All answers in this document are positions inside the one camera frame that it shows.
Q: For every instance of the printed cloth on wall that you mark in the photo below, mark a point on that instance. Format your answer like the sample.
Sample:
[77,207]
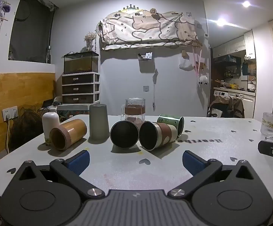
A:
[148,28]

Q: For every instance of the glass mug with brown sleeve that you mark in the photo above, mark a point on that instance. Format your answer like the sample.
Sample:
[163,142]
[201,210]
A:
[134,110]

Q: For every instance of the patterned glass tumbler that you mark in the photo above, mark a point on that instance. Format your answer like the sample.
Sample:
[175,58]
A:
[270,124]

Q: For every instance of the bamboo cup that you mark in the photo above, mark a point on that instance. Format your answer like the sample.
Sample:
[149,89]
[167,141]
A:
[68,131]

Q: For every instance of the black cup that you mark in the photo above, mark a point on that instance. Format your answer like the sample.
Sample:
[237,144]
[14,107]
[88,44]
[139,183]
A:
[124,134]

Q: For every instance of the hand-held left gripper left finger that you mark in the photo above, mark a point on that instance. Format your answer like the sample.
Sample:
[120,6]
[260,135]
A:
[79,161]

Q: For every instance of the vase of dried flowers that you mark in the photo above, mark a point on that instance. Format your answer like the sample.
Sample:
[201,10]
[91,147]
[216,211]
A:
[90,40]

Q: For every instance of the white cup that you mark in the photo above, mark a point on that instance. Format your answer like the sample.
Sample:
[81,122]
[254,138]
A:
[50,122]

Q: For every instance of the chair with brown jacket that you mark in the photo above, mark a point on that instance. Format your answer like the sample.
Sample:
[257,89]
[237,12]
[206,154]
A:
[230,106]

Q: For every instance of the glass fish tank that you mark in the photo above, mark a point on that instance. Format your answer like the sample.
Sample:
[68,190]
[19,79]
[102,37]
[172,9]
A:
[81,63]

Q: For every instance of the brown and cream cup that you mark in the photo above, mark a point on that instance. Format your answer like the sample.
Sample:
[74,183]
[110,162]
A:
[157,135]

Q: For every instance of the laptop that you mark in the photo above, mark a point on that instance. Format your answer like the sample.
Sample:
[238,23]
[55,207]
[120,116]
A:
[48,103]

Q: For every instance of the green printed cup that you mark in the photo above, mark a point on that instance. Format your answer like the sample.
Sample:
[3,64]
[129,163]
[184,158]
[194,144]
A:
[171,121]

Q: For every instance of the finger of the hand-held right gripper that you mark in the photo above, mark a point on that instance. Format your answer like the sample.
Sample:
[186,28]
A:
[267,147]

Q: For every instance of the white hanging bag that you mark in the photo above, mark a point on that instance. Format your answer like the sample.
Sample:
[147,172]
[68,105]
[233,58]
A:
[185,64]

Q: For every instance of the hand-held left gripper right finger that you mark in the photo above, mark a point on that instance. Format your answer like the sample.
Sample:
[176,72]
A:
[193,164]

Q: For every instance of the white plastic drawer unit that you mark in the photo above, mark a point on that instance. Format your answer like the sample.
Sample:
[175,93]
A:
[79,88]

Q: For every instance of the small wall holder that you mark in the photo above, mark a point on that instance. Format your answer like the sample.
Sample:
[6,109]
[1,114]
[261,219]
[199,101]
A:
[145,56]

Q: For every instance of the white plush toy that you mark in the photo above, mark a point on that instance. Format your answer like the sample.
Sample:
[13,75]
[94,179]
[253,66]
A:
[202,80]

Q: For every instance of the dark mesh bag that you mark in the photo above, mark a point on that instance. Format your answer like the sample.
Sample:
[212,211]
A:
[27,127]

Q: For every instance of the square wall outlet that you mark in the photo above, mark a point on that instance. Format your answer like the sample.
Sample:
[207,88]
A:
[146,89]

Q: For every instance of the gold crown ornament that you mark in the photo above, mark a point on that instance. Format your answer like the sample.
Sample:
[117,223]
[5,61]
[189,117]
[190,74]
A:
[129,8]

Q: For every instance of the ceiling spotlight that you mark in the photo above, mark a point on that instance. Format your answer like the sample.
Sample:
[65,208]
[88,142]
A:
[221,22]
[246,4]

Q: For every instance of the grey frosted cup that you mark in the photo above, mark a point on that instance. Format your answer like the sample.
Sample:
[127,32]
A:
[99,124]

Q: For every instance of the white washing machine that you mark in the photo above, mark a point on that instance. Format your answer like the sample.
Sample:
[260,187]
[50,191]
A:
[220,93]

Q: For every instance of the white wall socket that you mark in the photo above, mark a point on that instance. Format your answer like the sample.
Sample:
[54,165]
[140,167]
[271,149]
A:
[9,112]

